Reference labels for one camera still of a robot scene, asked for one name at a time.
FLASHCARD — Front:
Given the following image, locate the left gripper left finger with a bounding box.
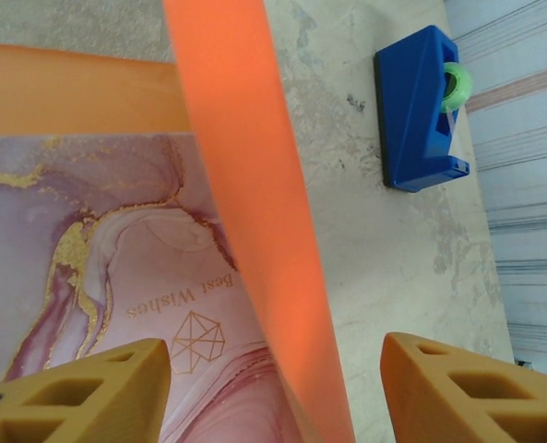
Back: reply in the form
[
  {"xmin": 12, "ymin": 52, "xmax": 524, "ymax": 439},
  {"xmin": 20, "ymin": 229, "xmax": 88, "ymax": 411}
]
[{"xmin": 0, "ymin": 338, "xmax": 171, "ymax": 443}]

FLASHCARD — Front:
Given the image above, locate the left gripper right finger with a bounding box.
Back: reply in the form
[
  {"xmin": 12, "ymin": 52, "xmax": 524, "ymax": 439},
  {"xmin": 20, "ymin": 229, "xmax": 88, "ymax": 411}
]
[{"xmin": 380, "ymin": 331, "xmax": 547, "ymax": 443}]

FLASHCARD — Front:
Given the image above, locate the pink marbled gift box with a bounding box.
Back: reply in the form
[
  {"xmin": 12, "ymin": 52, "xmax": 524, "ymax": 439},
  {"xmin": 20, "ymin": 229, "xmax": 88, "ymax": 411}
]
[{"xmin": 0, "ymin": 132, "xmax": 302, "ymax": 443}]

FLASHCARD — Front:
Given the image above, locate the orange cloth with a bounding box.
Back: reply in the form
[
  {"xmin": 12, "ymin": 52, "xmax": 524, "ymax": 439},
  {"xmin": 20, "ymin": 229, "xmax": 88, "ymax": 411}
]
[{"xmin": 0, "ymin": 0, "xmax": 355, "ymax": 443}]

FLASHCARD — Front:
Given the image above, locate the blue tape dispenser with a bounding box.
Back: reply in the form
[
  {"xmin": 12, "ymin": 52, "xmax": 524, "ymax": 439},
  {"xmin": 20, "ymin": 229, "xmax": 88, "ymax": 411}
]
[{"xmin": 374, "ymin": 25, "xmax": 475, "ymax": 193}]

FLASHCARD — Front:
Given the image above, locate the green tape roll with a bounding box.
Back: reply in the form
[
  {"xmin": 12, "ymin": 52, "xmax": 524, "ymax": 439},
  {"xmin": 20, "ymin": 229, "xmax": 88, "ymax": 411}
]
[{"xmin": 440, "ymin": 62, "xmax": 475, "ymax": 114}]

